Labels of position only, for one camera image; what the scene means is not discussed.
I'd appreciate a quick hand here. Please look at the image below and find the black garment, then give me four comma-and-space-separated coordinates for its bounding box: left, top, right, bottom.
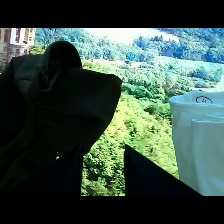
0, 40, 123, 197

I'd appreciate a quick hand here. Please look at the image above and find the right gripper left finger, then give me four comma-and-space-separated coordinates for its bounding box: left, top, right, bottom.
49, 145, 83, 197

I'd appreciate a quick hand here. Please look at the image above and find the white garment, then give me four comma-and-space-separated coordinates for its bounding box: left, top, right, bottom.
168, 90, 224, 197

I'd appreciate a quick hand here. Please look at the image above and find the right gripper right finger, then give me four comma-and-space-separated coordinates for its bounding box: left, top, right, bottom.
123, 143, 202, 197

